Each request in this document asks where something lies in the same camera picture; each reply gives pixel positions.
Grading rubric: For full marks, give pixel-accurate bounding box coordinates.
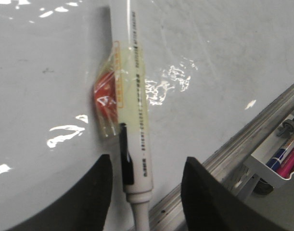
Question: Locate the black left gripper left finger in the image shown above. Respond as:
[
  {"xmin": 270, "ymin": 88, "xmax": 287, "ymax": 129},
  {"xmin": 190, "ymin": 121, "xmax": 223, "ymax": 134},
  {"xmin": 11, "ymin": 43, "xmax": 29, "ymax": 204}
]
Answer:
[{"xmin": 11, "ymin": 154, "xmax": 113, "ymax": 231}]

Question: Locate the grey caster wheel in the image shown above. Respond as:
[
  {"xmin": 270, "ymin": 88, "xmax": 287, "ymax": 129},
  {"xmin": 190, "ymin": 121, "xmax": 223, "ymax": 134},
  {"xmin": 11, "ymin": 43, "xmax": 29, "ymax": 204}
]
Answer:
[{"xmin": 277, "ymin": 119, "xmax": 294, "ymax": 137}]

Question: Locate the blue whiteboard marker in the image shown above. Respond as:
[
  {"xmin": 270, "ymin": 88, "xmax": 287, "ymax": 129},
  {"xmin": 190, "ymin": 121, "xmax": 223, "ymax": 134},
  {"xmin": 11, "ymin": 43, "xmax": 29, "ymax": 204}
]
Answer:
[{"xmin": 266, "ymin": 139, "xmax": 294, "ymax": 171}]

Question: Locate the red magnet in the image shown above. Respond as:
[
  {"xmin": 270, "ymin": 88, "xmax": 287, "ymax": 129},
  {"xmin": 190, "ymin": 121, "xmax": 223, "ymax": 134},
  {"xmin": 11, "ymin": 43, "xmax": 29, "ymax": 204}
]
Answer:
[{"xmin": 92, "ymin": 40, "xmax": 150, "ymax": 138}]

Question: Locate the aluminium whiteboard frame rail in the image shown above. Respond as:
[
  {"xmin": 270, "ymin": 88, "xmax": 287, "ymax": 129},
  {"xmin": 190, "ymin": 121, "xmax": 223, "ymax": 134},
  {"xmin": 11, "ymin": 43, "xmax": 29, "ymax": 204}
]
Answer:
[{"xmin": 149, "ymin": 84, "xmax": 294, "ymax": 231}]

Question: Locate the white black whiteboard marker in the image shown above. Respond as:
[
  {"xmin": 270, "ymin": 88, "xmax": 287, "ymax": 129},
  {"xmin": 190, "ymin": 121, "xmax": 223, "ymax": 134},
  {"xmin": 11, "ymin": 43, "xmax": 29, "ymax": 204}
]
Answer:
[{"xmin": 109, "ymin": 0, "xmax": 153, "ymax": 231}]

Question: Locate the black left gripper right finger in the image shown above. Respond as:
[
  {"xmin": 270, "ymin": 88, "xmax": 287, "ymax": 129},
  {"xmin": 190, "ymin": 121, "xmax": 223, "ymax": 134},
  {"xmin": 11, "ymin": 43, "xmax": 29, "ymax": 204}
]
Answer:
[{"xmin": 181, "ymin": 157, "xmax": 277, "ymax": 231}]

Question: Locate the pink marker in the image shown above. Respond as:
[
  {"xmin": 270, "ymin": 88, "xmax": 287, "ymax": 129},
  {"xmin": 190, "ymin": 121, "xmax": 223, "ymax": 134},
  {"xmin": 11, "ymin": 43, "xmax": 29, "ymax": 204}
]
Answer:
[{"xmin": 276, "ymin": 148, "xmax": 294, "ymax": 179}]

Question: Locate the white whiteboard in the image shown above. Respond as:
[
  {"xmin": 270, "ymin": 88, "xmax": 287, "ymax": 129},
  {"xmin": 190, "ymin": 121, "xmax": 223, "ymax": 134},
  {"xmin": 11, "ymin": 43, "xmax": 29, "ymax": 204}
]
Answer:
[{"xmin": 0, "ymin": 0, "xmax": 294, "ymax": 231}]

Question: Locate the white marker tray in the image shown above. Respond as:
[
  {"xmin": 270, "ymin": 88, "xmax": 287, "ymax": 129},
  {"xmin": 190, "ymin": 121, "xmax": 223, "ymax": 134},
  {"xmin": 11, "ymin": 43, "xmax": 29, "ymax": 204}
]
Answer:
[{"xmin": 244, "ymin": 125, "xmax": 294, "ymax": 188}]

